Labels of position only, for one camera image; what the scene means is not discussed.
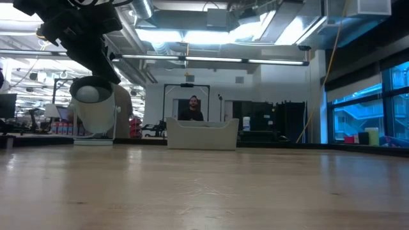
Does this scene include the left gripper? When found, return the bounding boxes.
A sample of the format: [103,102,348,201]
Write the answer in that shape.
[59,3,124,86]

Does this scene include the white plastic bin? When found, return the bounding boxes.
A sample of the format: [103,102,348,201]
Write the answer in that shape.
[166,116,240,151]

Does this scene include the person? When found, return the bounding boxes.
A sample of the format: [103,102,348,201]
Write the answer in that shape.
[177,95,205,121]
[110,83,134,139]

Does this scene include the white cylindrical lamp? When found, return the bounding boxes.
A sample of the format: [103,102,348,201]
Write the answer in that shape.
[68,75,118,147]

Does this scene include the open laptop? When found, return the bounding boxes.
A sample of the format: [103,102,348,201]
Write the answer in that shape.
[44,103,70,123]

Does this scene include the red blue bottle pack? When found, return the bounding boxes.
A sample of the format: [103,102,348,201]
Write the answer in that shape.
[50,121,86,136]

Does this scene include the red stacked items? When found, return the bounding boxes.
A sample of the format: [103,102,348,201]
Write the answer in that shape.
[129,116,144,139]

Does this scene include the black computer monitor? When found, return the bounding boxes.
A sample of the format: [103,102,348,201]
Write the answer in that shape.
[0,93,18,119]

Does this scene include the long ceiling light strip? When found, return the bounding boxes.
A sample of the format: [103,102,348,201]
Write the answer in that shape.
[110,53,310,67]

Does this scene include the grey ceiling unit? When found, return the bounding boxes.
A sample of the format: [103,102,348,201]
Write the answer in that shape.
[206,8,229,28]

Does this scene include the black tripod stand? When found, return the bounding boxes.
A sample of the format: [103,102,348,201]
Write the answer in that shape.
[217,93,224,123]

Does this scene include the black cabinet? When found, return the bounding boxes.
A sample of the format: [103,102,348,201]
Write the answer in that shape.
[232,100,307,144]

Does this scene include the blue tinted window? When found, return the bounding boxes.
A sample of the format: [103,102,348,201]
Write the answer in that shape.
[326,62,409,143]

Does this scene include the white ceiling unit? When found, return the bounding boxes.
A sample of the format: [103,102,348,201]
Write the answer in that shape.
[346,0,392,17]

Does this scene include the pale green container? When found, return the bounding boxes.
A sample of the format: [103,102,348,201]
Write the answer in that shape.
[364,127,380,147]

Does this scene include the blue cloth bundle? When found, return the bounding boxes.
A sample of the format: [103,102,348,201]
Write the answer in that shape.
[379,135,409,149]

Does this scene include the black metal gantry frame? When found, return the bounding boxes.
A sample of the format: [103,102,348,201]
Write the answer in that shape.
[50,77,77,135]
[162,83,211,122]

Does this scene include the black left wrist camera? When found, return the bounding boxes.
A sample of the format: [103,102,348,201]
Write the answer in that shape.
[36,19,65,47]

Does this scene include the silver round air duct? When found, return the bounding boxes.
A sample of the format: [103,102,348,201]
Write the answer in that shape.
[128,0,154,20]

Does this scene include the yellow extension cord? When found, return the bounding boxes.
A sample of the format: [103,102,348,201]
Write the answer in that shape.
[295,0,348,144]

